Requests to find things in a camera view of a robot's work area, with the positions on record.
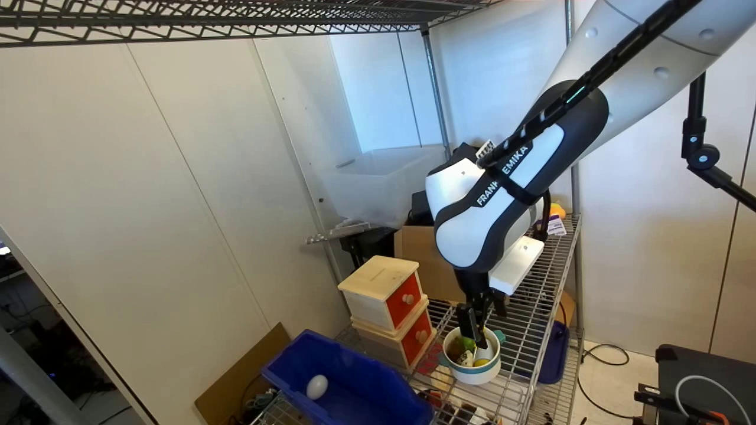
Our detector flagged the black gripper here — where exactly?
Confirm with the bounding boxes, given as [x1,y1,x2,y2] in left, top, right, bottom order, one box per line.
[457,267,509,350]

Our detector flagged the wooden box heart knob drawer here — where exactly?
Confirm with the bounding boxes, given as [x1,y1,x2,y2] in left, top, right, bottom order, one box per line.
[351,298,438,372]

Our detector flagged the large brown cardboard box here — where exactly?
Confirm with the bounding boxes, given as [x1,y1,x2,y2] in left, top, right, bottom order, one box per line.
[393,224,468,306]

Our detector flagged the wooden box round knob drawer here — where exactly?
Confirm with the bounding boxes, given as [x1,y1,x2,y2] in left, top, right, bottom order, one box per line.
[338,253,429,330]

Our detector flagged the blue plastic box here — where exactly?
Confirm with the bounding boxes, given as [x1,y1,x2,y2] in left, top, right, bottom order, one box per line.
[261,328,436,425]

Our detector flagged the dark blue bin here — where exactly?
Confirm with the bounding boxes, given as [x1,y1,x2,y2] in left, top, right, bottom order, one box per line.
[540,319,572,386]

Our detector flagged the yellow white packet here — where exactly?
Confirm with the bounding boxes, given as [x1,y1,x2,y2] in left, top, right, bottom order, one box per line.
[543,200,572,239]

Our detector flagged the clear plastic bin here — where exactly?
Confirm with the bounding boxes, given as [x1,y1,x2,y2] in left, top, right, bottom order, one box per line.
[311,144,450,232]

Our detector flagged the white egg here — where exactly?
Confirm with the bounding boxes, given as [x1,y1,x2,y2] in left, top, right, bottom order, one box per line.
[305,372,332,400]

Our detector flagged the black perforated table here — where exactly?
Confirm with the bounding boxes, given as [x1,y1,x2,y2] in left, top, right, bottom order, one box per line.
[635,341,756,425]

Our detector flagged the brown cardboard sheet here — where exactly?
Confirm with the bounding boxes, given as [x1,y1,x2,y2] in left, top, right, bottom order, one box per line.
[194,320,293,425]

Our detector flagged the white bowl teal handles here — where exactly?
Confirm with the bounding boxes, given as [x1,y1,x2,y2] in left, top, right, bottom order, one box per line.
[441,324,505,386]

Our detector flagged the metal wire shelf rack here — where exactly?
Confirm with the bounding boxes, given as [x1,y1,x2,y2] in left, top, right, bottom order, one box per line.
[409,0,587,425]

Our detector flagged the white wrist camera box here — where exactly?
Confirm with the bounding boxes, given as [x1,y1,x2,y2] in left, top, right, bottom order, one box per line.
[488,234,549,298]

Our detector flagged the grey floor cable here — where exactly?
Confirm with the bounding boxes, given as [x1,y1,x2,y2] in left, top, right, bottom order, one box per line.
[574,340,633,405]

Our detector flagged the white cable loop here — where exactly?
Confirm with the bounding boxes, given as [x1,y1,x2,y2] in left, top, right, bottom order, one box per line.
[673,372,751,425]

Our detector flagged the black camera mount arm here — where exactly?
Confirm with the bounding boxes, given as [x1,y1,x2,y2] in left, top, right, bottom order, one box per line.
[680,73,756,215]

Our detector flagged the black arm cable sleeve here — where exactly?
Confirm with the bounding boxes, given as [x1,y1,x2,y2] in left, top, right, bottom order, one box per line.
[452,0,704,173]

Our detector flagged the overhead wire shelf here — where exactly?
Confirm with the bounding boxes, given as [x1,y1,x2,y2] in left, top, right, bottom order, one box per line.
[0,0,505,50]

